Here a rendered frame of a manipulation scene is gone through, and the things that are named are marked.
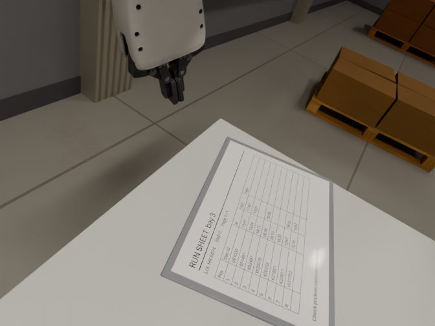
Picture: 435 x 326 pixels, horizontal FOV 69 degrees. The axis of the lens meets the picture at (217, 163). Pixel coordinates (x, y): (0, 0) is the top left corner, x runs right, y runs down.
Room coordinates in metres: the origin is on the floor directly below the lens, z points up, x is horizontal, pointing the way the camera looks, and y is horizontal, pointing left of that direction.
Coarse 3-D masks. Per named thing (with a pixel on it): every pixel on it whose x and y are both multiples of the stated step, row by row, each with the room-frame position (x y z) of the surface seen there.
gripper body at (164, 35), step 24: (120, 0) 0.32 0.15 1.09; (144, 0) 0.32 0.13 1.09; (168, 0) 0.34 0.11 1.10; (192, 0) 0.37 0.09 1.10; (120, 24) 0.33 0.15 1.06; (144, 24) 0.33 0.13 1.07; (168, 24) 0.35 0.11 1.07; (192, 24) 0.37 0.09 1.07; (120, 48) 0.35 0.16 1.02; (144, 48) 0.33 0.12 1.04; (168, 48) 0.35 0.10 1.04; (192, 48) 0.38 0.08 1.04
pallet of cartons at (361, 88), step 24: (336, 72) 2.49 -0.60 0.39; (360, 72) 2.65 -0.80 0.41; (384, 72) 2.89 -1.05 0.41; (312, 96) 2.81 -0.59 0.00; (336, 96) 2.47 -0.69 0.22; (360, 96) 2.43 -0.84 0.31; (384, 96) 2.40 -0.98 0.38; (408, 96) 2.54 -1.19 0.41; (432, 96) 2.76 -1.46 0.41; (336, 120) 2.49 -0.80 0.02; (360, 120) 2.41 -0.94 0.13; (384, 120) 2.39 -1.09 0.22; (408, 120) 2.36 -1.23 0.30; (432, 120) 2.34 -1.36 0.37; (384, 144) 2.41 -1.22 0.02; (408, 144) 2.34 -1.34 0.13; (432, 144) 2.32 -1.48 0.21; (432, 168) 2.29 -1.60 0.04
